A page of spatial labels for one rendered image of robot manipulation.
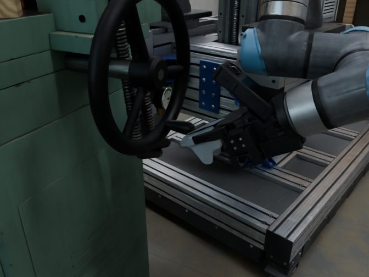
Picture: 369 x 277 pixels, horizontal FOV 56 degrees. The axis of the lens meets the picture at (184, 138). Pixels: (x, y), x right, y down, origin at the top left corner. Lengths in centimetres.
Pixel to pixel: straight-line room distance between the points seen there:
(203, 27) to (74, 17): 86
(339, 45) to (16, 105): 52
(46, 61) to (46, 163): 19
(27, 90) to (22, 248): 30
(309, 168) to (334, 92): 108
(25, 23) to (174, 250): 101
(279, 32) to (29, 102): 43
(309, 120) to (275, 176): 93
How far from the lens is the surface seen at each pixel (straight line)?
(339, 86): 50
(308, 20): 105
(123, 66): 62
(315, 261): 144
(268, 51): 58
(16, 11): 64
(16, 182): 68
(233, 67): 55
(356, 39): 59
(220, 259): 137
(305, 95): 51
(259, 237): 120
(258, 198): 132
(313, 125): 51
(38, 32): 66
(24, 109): 66
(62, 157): 74
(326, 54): 58
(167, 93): 92
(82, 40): 62
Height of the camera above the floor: 98
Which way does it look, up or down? 27 degrees down
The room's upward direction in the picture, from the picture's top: straight up
